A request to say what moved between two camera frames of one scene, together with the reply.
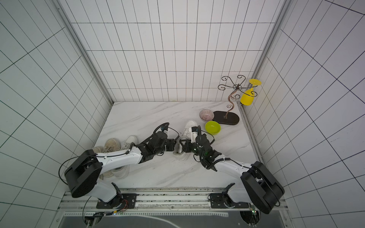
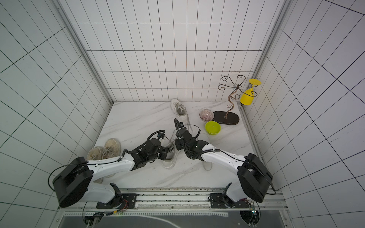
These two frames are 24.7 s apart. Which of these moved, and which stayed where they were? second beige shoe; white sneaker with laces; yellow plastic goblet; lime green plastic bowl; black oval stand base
Moved: white sneaker with laces
Stayed: second beige shoe; yellow plastic goblet; lime green plastic bowl; black oval stand base
